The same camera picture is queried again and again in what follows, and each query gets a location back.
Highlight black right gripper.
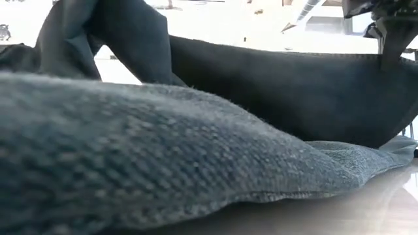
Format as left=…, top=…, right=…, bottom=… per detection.
left=342, top=0, right=418, bottom=71

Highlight dark blue denim jeans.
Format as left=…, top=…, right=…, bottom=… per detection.
left=0, top=0, right=418, bottom=235

